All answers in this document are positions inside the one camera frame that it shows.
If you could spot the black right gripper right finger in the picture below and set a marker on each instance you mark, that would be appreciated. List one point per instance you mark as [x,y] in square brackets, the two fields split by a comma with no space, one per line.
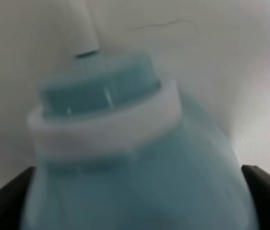
[259,184]

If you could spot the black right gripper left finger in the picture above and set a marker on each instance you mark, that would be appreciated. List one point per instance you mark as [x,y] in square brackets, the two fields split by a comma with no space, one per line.
[12,197]

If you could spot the teal pencil sharpener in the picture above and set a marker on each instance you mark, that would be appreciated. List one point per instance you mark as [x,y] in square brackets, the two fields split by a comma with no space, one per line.
[119,148]

